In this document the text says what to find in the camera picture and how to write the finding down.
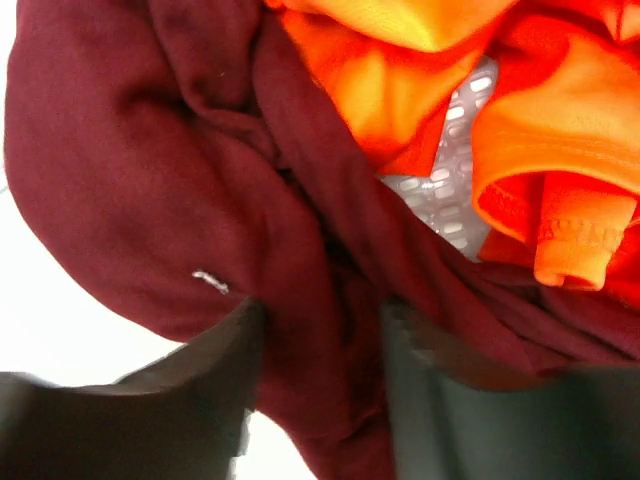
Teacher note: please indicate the white plastic basket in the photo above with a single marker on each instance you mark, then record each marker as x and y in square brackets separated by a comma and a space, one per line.
[442, 199]

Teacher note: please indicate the dark red t-shirt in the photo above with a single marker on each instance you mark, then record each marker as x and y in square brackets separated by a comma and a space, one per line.
[175, 157]

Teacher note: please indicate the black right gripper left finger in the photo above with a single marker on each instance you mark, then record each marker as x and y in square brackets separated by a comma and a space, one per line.
[181, 417]

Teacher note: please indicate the orange t-shirt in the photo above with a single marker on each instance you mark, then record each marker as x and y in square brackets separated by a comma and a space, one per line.
[555, 147]

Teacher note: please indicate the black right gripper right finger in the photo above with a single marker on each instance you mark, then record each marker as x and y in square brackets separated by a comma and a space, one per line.
[456, 414]

